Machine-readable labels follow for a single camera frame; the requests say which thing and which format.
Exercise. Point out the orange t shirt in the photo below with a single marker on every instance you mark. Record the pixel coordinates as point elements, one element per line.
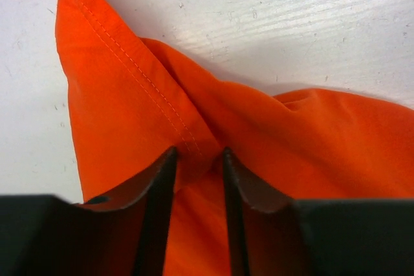
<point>131,98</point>

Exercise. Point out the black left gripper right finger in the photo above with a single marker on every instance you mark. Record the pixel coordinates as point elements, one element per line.
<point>271,233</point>

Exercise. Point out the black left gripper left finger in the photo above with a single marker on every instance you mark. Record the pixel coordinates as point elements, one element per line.
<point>123,231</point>

